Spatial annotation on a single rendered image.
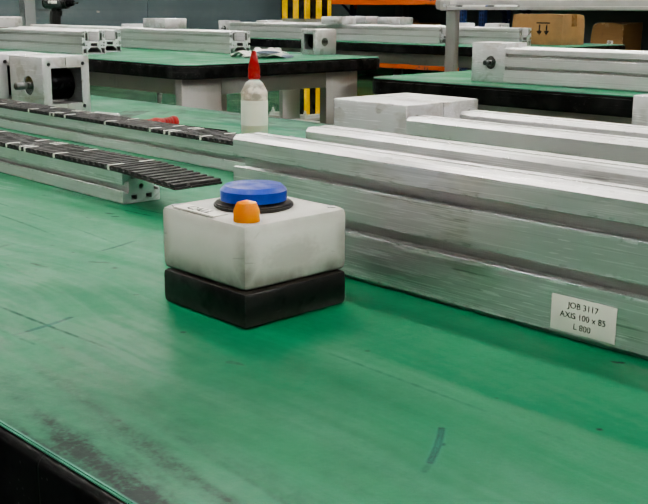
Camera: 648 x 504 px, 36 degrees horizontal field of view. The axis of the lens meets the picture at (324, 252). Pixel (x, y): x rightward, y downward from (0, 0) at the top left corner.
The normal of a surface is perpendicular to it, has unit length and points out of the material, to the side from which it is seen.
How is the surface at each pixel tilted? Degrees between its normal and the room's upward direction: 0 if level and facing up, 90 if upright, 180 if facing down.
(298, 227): 90
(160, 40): 90
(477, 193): 90
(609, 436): 0
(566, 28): 91
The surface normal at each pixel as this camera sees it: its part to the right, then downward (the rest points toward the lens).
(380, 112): -0.72, 0.16
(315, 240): 0.69, 0.18
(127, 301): 0.00, -0.97
